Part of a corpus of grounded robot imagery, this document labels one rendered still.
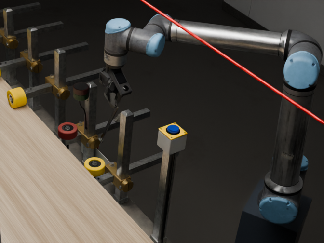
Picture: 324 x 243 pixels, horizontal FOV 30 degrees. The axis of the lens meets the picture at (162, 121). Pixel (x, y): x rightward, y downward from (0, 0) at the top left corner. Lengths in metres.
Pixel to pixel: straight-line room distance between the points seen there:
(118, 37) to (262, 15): 3.32
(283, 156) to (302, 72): 0.37
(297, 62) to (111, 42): 0.68
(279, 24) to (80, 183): 3.39
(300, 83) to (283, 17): 3.19
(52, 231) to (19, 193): 0.22
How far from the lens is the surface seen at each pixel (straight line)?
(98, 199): 2.19
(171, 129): 1.98
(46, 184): 2.25
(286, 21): 5.26
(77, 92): 2.35
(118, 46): 2.27
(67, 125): 2.52
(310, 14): 5.06
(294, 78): 2.11
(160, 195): 2.17
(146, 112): 2.71
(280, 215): 2.44
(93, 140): 2.50
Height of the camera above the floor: 2.39
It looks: 35 degrees down
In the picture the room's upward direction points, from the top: 7 degrees clockwise
